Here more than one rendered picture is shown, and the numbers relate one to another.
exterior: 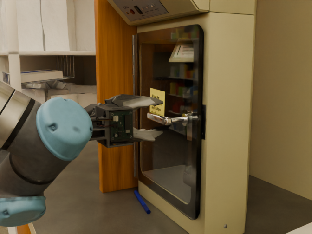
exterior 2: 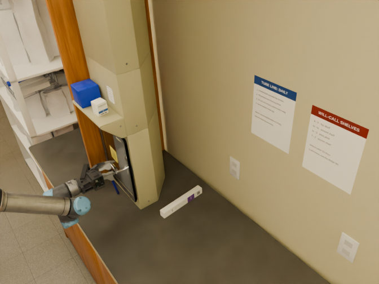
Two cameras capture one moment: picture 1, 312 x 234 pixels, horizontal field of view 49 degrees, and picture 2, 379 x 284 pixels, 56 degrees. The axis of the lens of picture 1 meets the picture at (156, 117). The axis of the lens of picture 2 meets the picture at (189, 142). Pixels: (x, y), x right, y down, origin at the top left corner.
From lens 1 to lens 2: 122 cm
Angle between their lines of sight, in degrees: 26
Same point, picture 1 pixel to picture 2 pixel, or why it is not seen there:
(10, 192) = (67, 221)
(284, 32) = (177, 93)
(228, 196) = (148, 191)
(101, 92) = (85, 140)
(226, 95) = (140, 160)
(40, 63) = not seen: hidden behind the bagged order
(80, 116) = (86, 202)
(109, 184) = not seen: hidden behind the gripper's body
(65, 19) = (42, 43)
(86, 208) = (89, 194)
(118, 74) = (92, 130)
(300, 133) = (189, 142)
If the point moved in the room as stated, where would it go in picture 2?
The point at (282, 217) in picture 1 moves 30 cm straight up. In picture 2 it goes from (176, 188) to (172, 145)
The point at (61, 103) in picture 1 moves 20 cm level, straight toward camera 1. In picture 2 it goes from (79, 200) to (89, 234)
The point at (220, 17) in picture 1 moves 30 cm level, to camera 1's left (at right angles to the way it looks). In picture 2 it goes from (132, 136) to (65, 144)
